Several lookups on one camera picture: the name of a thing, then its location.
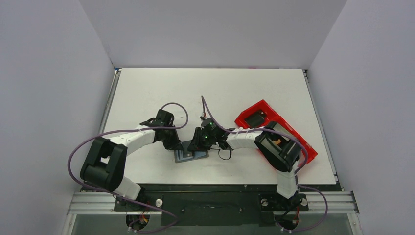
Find grey card holder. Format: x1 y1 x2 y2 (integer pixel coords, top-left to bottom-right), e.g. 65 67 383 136
174 141 209 163

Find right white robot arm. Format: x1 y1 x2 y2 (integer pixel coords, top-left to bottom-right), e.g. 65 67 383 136
187 117 303 209

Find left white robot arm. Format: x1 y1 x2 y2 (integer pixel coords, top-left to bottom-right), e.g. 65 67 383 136
80 109 183 211

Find black wallet in tray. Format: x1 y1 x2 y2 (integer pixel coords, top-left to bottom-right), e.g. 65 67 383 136
244 110 267 128

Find red plastic tray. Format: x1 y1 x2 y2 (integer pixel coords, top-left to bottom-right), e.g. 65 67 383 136
234 99 319 166

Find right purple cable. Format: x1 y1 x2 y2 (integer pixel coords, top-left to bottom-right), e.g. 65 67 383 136
201 95 329 234

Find purple cable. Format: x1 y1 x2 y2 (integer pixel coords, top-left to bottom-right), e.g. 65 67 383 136
67 102 189 195
201 95 329 234

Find black loop cable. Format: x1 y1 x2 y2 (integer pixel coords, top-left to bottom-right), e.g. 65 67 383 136
218 146 233 161

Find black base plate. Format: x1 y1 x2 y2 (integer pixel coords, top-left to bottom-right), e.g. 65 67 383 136
81 181 341 227

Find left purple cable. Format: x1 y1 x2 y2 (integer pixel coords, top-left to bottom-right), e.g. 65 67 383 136
67 102 189 195

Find aluminium frame rail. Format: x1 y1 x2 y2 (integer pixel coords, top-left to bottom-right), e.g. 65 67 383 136
67 191 358 215

